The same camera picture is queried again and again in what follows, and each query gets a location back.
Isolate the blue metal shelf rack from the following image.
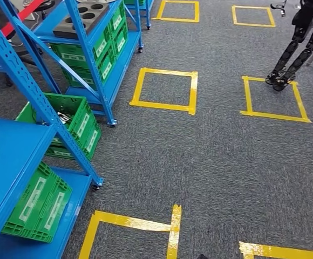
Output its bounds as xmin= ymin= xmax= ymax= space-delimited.
xmin=0 ymin=0 xmax=144 ymax=127
xmin=0 ymin=7 xmax=104 ymax=259
xmin=124 ymin=0 xmax=155 ymax=30

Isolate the white plastic item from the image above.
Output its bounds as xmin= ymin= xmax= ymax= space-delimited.
xmin=56 ymin=111 xmax=71 ymax=125

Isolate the dark foam tray with holes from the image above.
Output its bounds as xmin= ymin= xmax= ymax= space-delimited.
xmin=52 ymin=1 xmax=110 ymax=40

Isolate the black humanoid robot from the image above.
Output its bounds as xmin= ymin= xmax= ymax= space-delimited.
xmin=265 ymin=0 xmax=313 ymax=93

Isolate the black stool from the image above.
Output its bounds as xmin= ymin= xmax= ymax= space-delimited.
xmin=34 ymin=0 xmax=57 ymax=21

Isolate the red barrier belt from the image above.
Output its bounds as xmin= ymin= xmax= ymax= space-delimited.
xmin=0 ymin=0 xmax=45 ymax=56

